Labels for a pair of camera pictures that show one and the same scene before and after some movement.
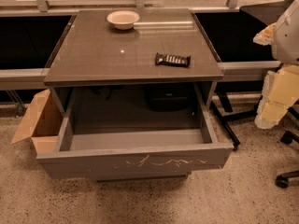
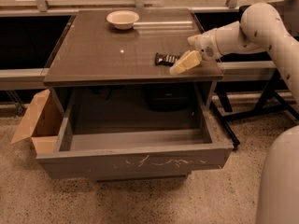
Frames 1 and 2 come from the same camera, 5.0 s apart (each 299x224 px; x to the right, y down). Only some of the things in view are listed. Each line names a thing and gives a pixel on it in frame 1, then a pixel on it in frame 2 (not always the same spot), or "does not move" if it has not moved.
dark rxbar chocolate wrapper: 172,60 does not move
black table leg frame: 227,113 does not move
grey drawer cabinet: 135,88 does not move
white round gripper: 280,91 → 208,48
